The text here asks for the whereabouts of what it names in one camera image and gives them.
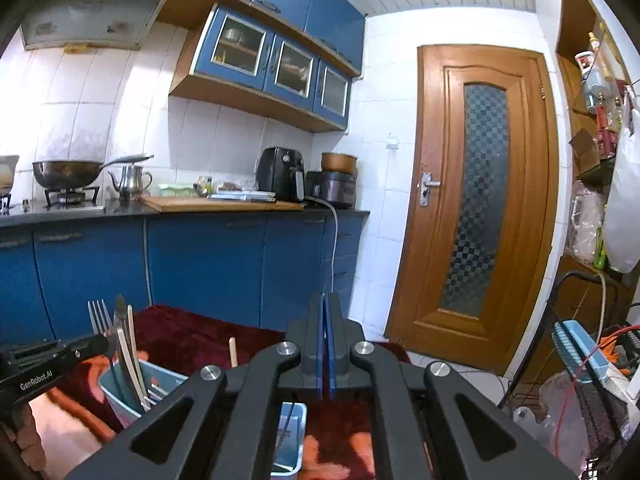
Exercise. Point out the grey range hood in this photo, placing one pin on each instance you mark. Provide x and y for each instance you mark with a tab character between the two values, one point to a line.
85	15

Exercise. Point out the person's left hand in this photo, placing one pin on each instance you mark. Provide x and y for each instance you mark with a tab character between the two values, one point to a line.
30	432

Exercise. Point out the bottles on shelf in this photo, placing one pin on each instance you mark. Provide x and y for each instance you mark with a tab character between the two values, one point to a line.
602	95

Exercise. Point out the white wall switch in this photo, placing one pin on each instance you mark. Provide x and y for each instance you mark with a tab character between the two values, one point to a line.
392	143

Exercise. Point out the black air fryer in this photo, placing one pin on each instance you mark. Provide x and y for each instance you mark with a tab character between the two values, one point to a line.
277	172

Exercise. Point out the wooden door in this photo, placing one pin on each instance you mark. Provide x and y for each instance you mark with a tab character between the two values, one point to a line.
435	260

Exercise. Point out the blue base cabinets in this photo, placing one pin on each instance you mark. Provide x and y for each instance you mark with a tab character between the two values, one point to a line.
200	265

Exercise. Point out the blue glass-door wall cabinet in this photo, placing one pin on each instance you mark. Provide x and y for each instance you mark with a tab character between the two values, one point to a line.
270	67

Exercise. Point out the light blue chopstick box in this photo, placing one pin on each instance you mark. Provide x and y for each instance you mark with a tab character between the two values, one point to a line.
116	407

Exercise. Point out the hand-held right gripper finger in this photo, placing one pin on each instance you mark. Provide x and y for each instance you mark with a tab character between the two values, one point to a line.
321	360
331	360

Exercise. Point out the white hanging plastic bag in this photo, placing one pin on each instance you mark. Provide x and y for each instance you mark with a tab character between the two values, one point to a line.
622	200

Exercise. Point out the black rice cooker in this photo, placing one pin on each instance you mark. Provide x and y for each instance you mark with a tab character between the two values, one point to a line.
332	185

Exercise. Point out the green dish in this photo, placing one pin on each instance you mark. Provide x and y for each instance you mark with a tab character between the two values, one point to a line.
175	190

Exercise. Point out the red and peach blanket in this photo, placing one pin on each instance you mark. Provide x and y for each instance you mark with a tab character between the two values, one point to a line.
190	330

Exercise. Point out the white cooking pot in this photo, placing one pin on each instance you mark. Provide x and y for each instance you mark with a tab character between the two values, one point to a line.
7	172

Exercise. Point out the black wok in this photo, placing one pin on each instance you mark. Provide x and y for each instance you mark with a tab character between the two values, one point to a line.
65	172

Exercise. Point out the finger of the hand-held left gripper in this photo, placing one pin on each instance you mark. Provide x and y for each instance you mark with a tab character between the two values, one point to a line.
30	351
87	345

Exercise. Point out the steel kettle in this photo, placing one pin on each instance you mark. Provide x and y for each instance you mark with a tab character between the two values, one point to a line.
131	182

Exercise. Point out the clear plastic bag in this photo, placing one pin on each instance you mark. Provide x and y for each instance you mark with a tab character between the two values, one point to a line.
547	410

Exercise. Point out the gas stove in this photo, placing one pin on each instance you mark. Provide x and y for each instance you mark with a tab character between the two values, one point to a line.
65	197

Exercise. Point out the wooden wall shelf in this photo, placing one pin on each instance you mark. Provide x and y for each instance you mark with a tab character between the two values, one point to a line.
580	125

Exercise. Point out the wooden cutting board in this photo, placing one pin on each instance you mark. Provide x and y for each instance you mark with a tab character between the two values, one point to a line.
200	204

